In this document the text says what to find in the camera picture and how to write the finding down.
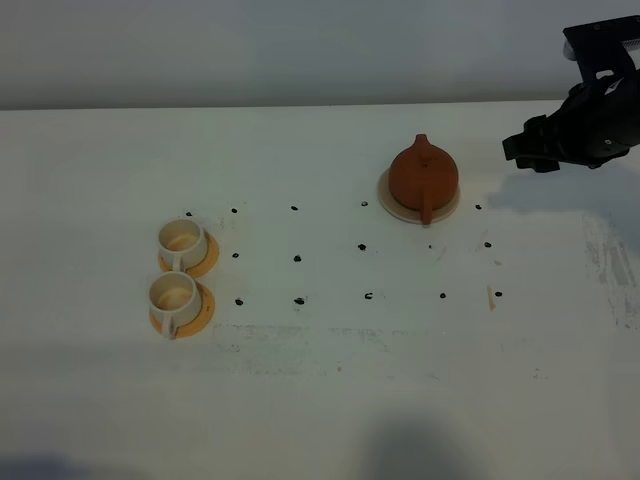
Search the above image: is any far white teacup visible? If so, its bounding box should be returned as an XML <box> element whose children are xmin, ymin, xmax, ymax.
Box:
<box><xmin>157</xmin><ymin>217</ymin><xmax>208</xmax><ymax>272</ymax></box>

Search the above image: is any white teacup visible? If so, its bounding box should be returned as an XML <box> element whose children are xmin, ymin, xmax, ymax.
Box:
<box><xmin>157</xmin><ymin>217</ymin><xmax>208</xmax><ymax>272</ymax></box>
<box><xmin>148</xmin><ymin>271</ymin><xmax>202</xmax><ymax>339</ymax></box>

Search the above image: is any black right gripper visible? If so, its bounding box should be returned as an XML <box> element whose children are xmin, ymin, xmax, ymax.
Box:
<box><xmin>502</xmin><ymin>15</ymin><xmax>639</xmax><ymax>173</ymax></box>

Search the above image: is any near orange round coaster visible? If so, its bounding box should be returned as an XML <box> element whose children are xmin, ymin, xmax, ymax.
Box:
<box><xmin>149</xmin><ymin>282</ymin><xmax>215</xmax><ymax>339</ymax></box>

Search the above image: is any far orange round coaster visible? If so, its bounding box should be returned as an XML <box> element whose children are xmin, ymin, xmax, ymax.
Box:
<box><xmin>157</xmin><ymin>230</ymin><xmax>219</xmax><ymax>278</ymax></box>

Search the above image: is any brown clay teapot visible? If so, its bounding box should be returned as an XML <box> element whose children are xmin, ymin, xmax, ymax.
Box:
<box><xmin>388</xmin><ymin>134</ymin><xmax>459</xmax><ymax>226</ymax></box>

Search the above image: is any near white teacup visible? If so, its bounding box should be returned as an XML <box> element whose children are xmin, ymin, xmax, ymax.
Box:
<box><xmin>148</xmin><ymin>271</ymin><xmax>202</xmax><ymax>339</ymax></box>

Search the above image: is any beige round teapot coaster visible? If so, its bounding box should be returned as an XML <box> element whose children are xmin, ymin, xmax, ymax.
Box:
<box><xmin>377</xmin><ymin>170</ymin><xmax>460</xmax><ymax>225</ymax></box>

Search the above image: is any orange round coaster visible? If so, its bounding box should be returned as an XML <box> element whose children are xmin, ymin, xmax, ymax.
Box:
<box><xmin>149</xmin><ymin>282</ymin><xmax>215</xmax><ymax>339</ymax></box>
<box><xmin>157</xmin><ymin>230</ymin><xmax>219</xmax><ymax>278</ymax></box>

